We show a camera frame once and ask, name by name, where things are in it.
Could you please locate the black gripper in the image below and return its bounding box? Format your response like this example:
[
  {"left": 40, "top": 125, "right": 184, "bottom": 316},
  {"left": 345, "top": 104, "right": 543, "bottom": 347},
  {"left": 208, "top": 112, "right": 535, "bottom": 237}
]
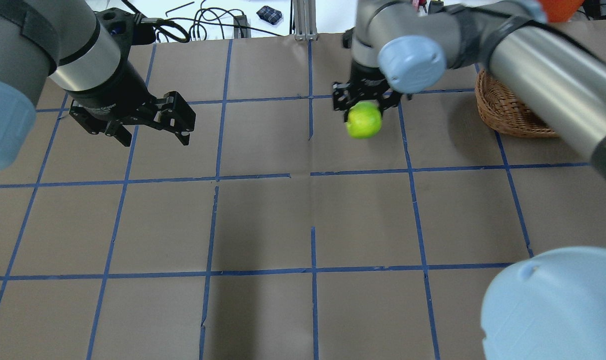
[
  {"left": 69, "top": 63, "right": 197, "bottom": 147},
  {"left": 332, "top": 63, "right": 403, "bottom": 123}
]

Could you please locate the green apple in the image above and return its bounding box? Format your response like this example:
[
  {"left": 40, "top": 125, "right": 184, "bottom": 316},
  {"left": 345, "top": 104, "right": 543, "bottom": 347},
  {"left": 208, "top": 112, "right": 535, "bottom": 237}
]
[{"left": 345, "top": 101, "right": 382, "bottom": 140}]

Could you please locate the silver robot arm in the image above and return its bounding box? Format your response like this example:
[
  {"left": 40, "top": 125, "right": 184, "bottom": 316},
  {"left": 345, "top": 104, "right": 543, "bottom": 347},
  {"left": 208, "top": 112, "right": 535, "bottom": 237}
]
[
  {"left": 332, "top": 0, "right": 606, "bottom": 360},
  {"left": 0, "top": 0, "right": 197, "bottom": 171}
]

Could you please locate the wicker basket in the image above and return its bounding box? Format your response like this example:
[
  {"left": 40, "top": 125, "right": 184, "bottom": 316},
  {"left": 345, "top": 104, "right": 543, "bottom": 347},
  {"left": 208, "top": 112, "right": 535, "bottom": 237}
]
[{"left": 475, "top": 69, "right": 560, "bottom": 139}]

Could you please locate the orange object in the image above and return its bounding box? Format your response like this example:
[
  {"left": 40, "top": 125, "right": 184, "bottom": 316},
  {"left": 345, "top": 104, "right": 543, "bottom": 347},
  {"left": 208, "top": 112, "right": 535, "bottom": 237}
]
[{"left": 539, "top": 0, "right": 584, "bottom": 23}]

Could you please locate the aluminium frame post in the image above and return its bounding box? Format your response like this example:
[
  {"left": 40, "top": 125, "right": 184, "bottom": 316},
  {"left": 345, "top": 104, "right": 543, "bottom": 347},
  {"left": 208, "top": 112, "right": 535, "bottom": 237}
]
[{"left": 290, "top": 0, "right": 318, "bottom": 41}]

